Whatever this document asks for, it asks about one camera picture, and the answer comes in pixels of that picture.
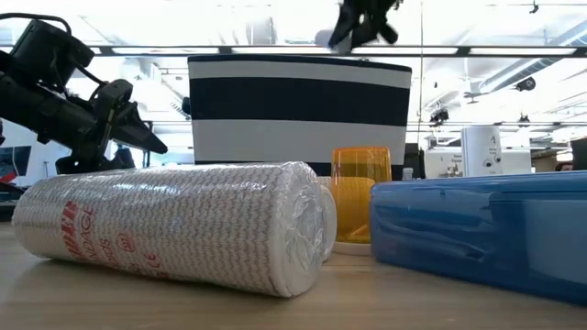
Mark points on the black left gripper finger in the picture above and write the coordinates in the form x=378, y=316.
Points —
x=137, y=130

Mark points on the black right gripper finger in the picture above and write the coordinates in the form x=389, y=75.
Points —
x=344, y=27
x=383, y=32

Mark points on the bandage roll red print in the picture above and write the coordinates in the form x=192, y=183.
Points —
x=183, y=220

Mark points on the orange pill bottle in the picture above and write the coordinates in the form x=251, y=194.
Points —
x=353, y=206

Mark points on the blue first aid case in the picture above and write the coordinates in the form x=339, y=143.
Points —
x=481, y=229

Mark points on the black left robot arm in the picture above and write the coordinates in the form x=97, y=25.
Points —
x=5, y=82

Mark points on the navy white striped fabric basket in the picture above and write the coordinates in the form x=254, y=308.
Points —
x=298, y=98

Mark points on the dark blue screen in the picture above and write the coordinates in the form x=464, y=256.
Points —
x=16, y=158

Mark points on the red flat item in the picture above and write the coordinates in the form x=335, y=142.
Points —
x=7, y=178

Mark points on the black spotlight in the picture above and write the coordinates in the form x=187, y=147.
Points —
x=439, y=117
x=524, y=120
x=534, y=7
x=526, y=84

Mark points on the black equipment block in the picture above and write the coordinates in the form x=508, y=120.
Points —
x=415, y=160

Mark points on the small white container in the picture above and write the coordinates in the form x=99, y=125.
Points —
x=407, y=174

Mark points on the white cylindrical appliance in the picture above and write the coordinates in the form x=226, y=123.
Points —
x=481, y=146

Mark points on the person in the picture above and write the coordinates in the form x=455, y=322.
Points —
x=564, y=166

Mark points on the dark monitor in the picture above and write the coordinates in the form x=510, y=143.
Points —
x=580, y=153

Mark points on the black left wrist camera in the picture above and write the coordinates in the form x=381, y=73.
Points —
x=46, y=50

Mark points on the black horizontal frame bar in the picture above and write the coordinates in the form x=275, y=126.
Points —
x=463, y=50

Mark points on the black aluminium table frame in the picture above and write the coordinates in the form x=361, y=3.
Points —
x=9, y=208

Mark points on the silver air duct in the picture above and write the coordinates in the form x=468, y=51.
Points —
x=527, y=64

